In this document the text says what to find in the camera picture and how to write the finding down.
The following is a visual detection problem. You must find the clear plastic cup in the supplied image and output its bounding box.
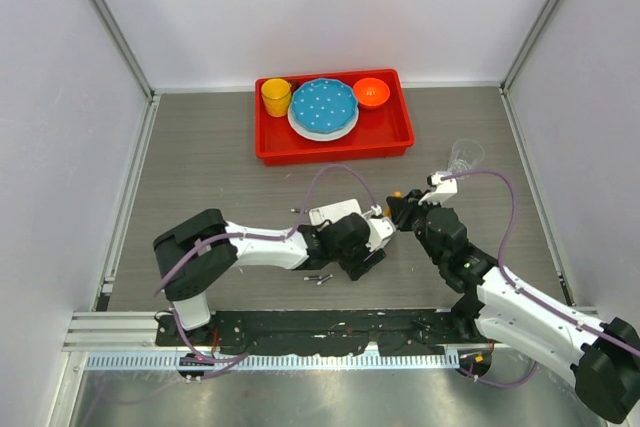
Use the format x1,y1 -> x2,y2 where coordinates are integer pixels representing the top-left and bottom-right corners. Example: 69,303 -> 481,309
447,139 -> 485,173

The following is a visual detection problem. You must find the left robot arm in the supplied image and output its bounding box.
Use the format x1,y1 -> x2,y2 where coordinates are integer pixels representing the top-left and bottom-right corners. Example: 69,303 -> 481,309
153,199 -> 396,346

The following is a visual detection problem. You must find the red plastic tray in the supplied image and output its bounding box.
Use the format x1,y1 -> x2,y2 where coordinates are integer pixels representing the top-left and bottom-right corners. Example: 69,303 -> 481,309
254,68 -> 415,166

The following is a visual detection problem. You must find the aluminium frame post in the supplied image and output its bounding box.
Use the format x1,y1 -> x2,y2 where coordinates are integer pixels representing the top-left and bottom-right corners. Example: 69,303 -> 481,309
88,0 -> 155,101
500,0 -> 563,95

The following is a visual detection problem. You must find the left aluminium frame post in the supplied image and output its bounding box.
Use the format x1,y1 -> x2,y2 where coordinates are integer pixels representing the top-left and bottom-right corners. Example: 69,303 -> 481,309
88,0 -> 155,101

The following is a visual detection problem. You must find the white plate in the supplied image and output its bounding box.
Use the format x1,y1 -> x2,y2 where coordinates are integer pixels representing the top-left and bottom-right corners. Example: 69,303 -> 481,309
287,111 -> 359,142

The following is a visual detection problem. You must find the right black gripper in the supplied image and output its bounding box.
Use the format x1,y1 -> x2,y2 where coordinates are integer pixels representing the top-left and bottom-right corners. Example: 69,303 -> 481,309
387,189 -> 444,266

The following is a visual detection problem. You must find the blue dotted plate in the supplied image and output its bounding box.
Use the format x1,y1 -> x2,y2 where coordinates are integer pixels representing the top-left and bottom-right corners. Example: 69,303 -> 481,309
289,78 -> 359,134

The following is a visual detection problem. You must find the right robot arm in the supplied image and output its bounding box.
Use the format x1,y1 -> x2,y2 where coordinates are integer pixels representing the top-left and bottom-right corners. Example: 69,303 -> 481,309
387,190 -> 639,424

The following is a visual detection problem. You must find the right aluminium frame post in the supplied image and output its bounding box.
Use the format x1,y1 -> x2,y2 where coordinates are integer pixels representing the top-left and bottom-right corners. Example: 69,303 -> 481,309
500,0 -> 563,95

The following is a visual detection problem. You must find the yellow cup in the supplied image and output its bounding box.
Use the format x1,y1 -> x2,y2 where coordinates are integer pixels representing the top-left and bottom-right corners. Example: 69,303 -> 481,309
260,78 -> 293,118

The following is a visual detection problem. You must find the orange bowl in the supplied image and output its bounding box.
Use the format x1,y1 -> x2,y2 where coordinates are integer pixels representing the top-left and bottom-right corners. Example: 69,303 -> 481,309
353,77 -> 391,110

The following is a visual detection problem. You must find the aluminium frame rail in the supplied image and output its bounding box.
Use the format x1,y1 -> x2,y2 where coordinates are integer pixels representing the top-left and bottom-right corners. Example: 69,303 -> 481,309
63,311 -> 157,352

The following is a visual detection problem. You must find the white slotted cable duct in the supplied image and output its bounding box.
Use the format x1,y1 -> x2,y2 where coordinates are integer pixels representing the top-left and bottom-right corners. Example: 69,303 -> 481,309
85,349 -> 459,373

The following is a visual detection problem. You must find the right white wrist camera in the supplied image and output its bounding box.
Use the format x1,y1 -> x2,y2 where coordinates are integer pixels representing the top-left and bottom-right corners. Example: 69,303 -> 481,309
418,171 -> 458,205

